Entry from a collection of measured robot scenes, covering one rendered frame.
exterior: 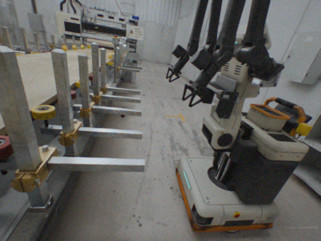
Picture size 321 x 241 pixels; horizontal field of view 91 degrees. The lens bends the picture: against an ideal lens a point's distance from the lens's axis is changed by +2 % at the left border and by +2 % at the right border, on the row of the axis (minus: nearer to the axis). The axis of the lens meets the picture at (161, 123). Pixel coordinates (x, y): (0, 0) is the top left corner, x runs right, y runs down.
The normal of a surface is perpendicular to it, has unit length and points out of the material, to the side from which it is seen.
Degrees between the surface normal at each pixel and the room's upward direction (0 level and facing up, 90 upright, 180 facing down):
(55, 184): 0
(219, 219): 90
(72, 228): 0
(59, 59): 90
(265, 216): 90
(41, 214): 0
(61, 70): 90
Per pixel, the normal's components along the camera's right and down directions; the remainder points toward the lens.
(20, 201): 0.15, -0.89
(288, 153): 0.13, 0.46
